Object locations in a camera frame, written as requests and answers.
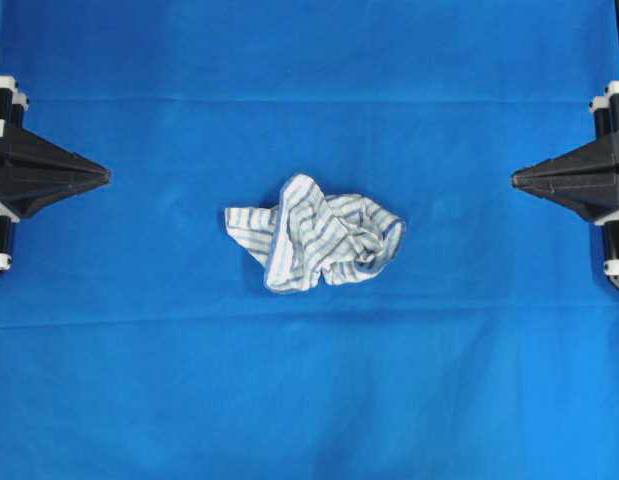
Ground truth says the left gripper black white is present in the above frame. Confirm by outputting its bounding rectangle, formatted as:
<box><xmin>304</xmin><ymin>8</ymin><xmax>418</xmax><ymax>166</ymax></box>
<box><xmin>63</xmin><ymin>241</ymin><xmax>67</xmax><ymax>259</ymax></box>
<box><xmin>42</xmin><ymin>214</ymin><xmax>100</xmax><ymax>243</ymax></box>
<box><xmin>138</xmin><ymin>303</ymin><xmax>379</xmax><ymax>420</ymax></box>
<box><xmin>0</xmin><ymin>74</ymin><xmax>112</xmax><ymax>286</ymax></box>

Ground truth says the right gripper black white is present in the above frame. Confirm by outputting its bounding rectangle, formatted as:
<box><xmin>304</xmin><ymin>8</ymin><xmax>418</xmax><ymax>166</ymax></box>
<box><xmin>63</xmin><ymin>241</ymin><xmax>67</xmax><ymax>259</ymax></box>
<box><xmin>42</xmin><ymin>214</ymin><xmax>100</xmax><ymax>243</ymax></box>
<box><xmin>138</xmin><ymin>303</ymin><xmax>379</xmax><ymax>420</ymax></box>
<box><xmin>510</xmin><ymin>79</ymin><xmax>619</xmax><ymax>301</ymax></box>

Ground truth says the blue striped white towel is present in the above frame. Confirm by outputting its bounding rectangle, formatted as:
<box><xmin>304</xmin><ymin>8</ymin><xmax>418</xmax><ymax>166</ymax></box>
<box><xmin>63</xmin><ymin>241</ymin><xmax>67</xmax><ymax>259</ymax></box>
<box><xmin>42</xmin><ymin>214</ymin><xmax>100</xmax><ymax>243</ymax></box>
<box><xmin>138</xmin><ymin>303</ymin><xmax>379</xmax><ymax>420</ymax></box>
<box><xmin>224</xmin><ymin>174</ymin><xmax>406</xmax><ymax>294</ymax></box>

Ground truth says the blue table cloth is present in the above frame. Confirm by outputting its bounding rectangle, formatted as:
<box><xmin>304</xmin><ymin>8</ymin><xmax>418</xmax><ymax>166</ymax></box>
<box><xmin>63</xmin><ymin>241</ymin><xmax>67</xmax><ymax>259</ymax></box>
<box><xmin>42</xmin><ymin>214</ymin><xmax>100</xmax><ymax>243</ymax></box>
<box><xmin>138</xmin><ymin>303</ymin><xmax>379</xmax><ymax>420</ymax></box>
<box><xmin>0</xmin><ymin>1</ymin><xmax>619</xmax><ymax>479</ymax></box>

